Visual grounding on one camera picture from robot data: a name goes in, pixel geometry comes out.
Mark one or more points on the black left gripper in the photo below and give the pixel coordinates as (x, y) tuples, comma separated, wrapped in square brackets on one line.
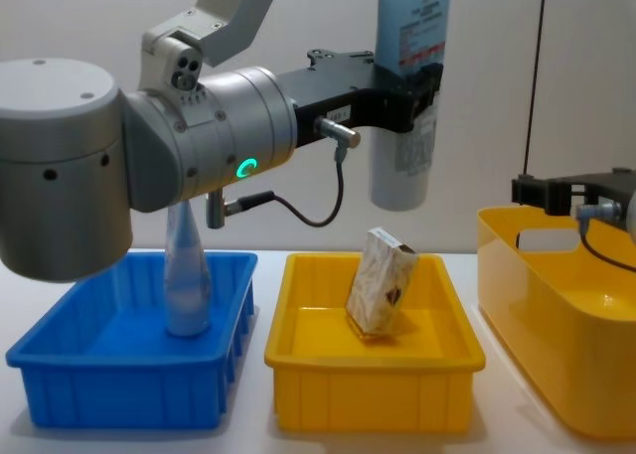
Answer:
[(343, 96)]

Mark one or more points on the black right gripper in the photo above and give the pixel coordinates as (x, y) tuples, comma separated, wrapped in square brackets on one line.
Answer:
[(613, 183)]

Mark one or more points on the white and blue pouch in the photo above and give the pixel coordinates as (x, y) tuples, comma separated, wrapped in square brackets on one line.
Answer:
[(412, 22)]

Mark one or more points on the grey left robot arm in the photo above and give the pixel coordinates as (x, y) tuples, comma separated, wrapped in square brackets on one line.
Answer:
[(64, 166)]

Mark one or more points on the yellow plastic basket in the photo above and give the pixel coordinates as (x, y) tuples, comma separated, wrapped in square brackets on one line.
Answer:
[(556, 325)]

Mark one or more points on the patterned snack box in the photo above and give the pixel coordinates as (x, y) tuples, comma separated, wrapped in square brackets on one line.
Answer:
[(380, 280)]

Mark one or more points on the yellow plastic bin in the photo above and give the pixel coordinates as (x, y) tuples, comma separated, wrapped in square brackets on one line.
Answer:
[(318, 345)]

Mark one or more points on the clear plastic bottle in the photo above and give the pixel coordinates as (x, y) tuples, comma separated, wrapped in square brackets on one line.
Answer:
[(188, 285)]

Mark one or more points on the blue plastic bin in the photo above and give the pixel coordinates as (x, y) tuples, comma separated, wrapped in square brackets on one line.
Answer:
[(124, 335)]

